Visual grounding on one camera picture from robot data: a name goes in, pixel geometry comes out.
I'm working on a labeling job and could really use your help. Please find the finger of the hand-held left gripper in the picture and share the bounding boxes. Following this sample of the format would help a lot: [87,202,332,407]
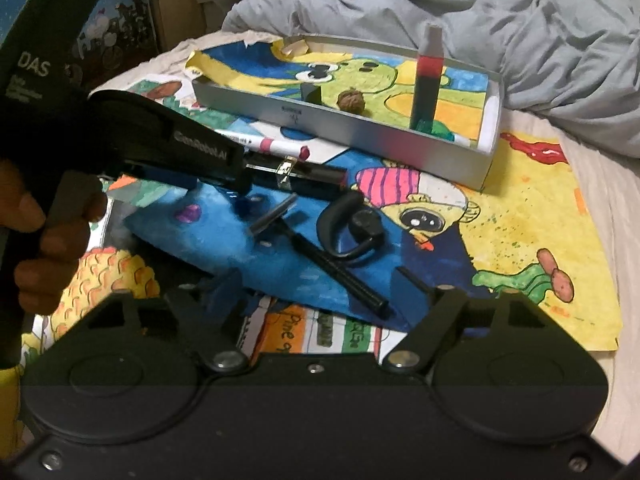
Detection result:
[122,159,253,196]

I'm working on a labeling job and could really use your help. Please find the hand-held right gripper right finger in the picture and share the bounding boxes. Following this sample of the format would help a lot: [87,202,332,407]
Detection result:
[379,266,556,376]

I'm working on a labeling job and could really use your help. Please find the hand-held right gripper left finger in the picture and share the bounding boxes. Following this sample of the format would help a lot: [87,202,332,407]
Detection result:
[85,269,253,373]

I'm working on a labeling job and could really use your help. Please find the white marker pink bands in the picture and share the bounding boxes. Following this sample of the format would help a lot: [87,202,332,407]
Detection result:
[214,129,312,161]

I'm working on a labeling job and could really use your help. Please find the dark grey clip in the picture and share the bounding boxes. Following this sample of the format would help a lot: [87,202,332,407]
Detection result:
[249,199,297,235]

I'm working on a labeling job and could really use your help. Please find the black pen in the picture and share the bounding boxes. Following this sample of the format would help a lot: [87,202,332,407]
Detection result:
[282,222,390,317]

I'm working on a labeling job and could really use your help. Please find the black ear hook headset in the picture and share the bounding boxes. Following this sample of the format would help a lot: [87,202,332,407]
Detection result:
[317,191,388,267]

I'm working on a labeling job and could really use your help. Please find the black lipstick tube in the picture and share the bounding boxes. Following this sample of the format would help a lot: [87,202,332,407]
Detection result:
[245,154,347,193]

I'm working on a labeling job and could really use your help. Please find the walnut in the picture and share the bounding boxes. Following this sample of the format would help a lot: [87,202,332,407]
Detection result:
[336,89,367,111]

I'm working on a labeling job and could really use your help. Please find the person's left hand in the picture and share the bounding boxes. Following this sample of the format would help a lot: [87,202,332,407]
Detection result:
[0,159,108,302]

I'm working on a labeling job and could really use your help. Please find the pineapple drawing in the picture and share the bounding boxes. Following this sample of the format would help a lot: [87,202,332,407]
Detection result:
[30,247,401,366]

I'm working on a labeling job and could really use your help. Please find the yellow fish drawing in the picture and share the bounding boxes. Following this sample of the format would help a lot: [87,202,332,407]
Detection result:
[320,132,621,353]

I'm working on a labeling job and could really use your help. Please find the light wooden panel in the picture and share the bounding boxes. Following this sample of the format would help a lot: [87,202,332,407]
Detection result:
[145,0,211,53]

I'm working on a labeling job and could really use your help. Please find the green frog drawing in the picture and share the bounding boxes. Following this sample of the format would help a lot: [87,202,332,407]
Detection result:
[186,37,490,148]

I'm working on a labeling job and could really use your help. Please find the yellow cloth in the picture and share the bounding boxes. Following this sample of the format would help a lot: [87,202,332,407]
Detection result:
[0,365,23,461]

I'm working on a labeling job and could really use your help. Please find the grey duvet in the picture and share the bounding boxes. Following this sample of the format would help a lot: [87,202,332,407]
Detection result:
[205,0,640,126]

